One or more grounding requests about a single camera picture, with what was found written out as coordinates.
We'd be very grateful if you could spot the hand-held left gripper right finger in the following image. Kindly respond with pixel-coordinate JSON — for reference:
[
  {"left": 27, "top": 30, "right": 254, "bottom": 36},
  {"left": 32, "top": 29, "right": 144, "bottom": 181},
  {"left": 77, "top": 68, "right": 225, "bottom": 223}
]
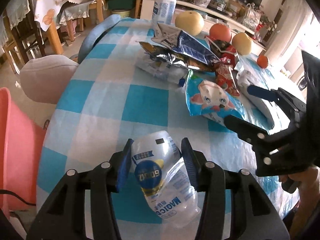
[{"left": 180, "top": 137, "right": 290, "bottom": 240}]

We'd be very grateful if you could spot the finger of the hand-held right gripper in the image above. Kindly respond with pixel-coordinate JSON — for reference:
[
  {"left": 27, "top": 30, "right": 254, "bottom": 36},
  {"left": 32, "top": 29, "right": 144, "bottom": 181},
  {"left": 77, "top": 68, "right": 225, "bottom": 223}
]
[
  {"left": 223, "top": 114, "right": 295, "bottom": 153},
  {"left": 246, "top": 84, "right": 307, "bottom": 130}
]

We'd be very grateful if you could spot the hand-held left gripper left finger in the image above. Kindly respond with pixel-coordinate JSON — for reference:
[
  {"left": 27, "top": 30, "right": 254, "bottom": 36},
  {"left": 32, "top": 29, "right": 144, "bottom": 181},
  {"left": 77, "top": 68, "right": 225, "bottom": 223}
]
[{"left": 26, "top": 138, "right": 135, "bottom": 240}]

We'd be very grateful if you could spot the white plastic bag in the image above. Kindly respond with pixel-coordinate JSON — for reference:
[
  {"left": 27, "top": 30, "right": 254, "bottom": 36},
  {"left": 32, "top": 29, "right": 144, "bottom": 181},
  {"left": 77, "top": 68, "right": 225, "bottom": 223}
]
[{"left": 236, "top": 64, "right": 275, "bottom": 130}]

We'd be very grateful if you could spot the crushed clear plastic bottle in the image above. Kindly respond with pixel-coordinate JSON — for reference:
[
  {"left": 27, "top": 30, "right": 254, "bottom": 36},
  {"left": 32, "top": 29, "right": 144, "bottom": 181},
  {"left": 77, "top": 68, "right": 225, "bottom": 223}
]
[{"left": 129, "top": 131, "right": 202, "bottom": 228}]

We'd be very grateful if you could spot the red patterned snack wrapper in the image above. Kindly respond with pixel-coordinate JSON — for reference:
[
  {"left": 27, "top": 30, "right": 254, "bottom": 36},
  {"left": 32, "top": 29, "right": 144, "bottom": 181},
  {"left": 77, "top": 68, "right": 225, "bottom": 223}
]
[{"left": 214, "top": 59, "right": 240, "bottom": 97}]

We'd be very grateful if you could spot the pink plastic bin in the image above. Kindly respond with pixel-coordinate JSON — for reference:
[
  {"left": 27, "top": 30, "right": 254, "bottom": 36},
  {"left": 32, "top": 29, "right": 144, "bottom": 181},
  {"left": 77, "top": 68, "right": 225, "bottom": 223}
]
[{"left": 0, "top": 87, "right": 47, "bottom": 213}]

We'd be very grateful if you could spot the person's right hand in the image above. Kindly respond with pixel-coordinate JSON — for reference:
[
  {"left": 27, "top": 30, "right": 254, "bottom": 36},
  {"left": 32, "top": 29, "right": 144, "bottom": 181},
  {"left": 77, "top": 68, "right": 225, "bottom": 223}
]
[{"left": 296, "top": 166, "right": 320, "bottom": 200}]

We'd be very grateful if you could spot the orange tangerine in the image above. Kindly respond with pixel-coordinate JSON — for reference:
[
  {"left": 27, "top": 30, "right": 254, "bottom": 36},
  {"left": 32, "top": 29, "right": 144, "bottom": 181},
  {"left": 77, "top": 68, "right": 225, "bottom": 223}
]
[{"left": 257, "top": 55, "right": 269, "bottom": 68}]

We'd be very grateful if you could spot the white washing machine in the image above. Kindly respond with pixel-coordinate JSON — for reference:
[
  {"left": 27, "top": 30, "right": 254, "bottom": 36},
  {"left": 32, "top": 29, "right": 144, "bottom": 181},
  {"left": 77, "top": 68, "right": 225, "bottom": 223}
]
[{"left": 297, "top": 72, "right": 308, "bottom": 92}]

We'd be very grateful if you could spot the blue cartoon pig snack packet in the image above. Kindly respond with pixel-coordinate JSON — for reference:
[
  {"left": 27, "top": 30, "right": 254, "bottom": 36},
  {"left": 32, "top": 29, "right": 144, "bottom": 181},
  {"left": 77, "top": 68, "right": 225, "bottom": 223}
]
[{"left": 184, "top": 69, "right": 247, "bottom": 128}]

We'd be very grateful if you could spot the large yellow pear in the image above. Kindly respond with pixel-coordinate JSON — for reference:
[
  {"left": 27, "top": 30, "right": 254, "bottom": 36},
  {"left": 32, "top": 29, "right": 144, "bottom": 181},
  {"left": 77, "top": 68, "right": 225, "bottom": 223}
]
[{"left": 231, "top": 32, "right": 252, "bottom": 55}]

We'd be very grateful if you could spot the shiny red snack wrapper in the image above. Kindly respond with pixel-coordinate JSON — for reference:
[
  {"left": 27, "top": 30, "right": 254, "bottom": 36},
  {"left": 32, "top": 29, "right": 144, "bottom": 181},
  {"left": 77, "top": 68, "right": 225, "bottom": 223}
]
[{"left": 206, "top": 36, "right": 238, "bottom": 65}]

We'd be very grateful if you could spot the blue checkered tablecloth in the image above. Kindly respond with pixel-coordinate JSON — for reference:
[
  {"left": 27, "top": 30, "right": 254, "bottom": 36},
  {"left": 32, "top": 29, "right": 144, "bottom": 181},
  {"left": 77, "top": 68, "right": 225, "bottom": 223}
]
[{"left": 37, "top": 17, "right": 307, "bottom": 230}]

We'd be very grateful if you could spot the red apple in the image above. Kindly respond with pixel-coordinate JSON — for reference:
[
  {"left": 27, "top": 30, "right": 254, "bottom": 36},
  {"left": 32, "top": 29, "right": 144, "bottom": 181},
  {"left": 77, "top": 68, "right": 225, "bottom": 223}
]
[{"left": 209, "top": 23, "right": 232, "bottom": 43}]

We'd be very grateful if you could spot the crinkled plastic bag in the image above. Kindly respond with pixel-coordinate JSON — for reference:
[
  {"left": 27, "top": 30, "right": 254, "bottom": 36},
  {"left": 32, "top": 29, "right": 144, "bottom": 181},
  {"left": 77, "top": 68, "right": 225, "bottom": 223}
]
[{"left": 241, "top": 4, "right": 262, "bottom": 29}]

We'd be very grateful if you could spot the dark blue snack wrapper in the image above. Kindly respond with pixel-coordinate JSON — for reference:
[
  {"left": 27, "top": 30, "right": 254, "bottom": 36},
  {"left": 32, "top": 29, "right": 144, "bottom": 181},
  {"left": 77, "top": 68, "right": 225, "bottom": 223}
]
[{"left": 175, "top": 30, "right": 221, "bottom": 65}]

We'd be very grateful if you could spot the long white cabinet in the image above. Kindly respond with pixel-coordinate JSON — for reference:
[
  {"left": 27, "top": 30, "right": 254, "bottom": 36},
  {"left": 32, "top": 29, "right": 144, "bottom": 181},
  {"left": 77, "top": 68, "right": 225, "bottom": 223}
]
[{"left": 134, "top": 0, "right": 267, "bottom": 50}]

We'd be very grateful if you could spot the white plastic wrapper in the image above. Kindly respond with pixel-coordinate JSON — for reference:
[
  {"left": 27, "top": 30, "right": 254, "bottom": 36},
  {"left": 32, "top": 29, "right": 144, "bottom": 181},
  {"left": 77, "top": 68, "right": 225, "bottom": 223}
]
[{"left": 135, "top": 57, "right": 188, "bottom": 83}]

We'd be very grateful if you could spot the silver gold snack wrapper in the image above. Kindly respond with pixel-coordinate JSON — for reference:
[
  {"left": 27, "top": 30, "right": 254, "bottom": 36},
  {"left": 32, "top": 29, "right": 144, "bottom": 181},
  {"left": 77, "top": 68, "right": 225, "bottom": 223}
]
[{"left": 139, "top": 41, "right": 200, "bottom": 70}]

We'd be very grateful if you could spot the silver foil snack wrapper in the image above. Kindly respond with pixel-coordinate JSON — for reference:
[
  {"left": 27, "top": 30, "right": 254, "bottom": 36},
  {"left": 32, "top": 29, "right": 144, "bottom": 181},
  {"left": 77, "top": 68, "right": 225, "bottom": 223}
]
[{"left": 151, "top": 22, "right": 187, "bottom": 49}]

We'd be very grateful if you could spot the grey round stool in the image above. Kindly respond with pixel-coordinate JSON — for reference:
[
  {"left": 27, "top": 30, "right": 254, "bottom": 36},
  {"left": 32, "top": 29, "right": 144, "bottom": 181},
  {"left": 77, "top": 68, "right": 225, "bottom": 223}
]
[{"left": 19, "top": 55, "right": 80, "bottom": 105}]

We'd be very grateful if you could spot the white plastic bottle blue label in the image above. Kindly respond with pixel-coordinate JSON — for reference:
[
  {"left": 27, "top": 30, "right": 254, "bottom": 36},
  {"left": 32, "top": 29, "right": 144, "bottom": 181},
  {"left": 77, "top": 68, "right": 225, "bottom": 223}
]
[{"left": 151, "top": 0, "right": 177, "bottom": 27}]

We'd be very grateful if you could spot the blue chair back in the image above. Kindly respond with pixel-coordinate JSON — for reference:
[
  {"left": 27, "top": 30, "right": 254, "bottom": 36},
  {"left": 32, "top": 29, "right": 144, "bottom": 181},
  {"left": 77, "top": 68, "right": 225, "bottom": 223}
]
[{"left": 77, "top": 14, "right": 122, "bottom": 64}]

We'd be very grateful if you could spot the white lace cloth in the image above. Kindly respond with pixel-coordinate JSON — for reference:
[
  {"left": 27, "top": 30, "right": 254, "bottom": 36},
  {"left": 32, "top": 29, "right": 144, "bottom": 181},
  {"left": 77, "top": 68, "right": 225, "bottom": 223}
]
[{"left": 59, "top": 1, "right": 90, "bottom": 27}]

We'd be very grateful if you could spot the dark wooden chair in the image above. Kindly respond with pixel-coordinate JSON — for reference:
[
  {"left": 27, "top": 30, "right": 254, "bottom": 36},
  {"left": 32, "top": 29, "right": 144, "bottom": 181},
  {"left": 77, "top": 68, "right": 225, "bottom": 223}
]
[{"left": 2, "top": 17, "right": 47, "bottom": 73}]

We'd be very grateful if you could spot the light wooden chair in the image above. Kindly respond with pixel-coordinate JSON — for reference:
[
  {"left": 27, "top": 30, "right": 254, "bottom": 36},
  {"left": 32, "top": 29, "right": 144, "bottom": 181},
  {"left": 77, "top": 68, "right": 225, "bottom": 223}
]
[{"left": 89, "top": 0, "right": 105, "bottom": 23}]

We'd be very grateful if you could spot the white cloth orange print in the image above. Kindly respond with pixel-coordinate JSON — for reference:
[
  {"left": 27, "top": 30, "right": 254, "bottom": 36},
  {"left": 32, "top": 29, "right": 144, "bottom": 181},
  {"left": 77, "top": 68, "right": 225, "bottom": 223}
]
[{"left": 34, "top": 0, "right": 102, "bottom": 32}]

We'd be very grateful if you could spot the grey lace cloth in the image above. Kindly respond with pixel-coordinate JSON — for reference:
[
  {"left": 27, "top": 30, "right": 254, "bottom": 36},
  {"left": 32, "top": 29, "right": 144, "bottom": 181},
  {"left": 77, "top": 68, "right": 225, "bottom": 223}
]
[{"left": 6, "top": 0, "right": 32, "bottom": 28}]

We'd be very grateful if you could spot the black cable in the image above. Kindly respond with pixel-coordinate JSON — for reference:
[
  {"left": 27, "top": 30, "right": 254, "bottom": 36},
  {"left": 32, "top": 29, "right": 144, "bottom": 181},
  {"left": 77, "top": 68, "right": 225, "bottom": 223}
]
[{"left": 0, "top": 189, "right": 38, "bottom": 230}]

